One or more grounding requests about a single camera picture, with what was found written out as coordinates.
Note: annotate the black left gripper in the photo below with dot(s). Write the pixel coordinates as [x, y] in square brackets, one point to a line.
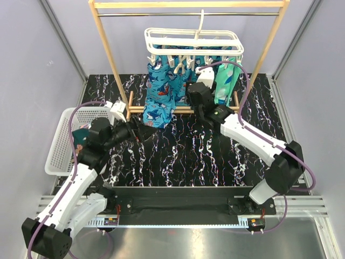
[137, 131]

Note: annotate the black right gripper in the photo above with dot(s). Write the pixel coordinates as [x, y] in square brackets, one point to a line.
[211, 93]

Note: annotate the dark teal sock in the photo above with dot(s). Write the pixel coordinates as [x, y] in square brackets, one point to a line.
[79, 137]

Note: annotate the pink sock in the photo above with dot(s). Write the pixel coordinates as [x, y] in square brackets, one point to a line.
[86, 126]

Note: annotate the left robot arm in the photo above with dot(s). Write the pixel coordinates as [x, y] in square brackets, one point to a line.
[52, 232]

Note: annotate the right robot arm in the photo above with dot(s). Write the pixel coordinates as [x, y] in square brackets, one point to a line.
[284, 160]

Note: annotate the white plastic clip hanger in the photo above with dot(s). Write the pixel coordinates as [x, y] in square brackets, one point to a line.
[182, 46]

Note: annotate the mint green sock left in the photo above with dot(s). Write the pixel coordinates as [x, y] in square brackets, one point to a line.
[224, 84]

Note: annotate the blue shark print shorts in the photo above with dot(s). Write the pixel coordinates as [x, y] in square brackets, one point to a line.
[166, 90]

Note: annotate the wooden clothes rack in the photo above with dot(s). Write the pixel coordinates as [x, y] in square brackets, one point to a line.
[96, 6]

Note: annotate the white perforated plastic basket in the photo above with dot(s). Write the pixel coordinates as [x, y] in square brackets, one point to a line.
[59, 161]

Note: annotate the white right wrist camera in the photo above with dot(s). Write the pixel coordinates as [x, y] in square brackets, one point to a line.
[205, 76]

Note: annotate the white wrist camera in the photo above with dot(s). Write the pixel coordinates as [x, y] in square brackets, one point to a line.
[117, 109]
[205, 76]

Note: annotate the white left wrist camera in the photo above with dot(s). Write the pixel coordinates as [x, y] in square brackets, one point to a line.
[117, 109]

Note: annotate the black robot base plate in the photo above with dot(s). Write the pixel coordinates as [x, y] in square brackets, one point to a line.
[172, 206]

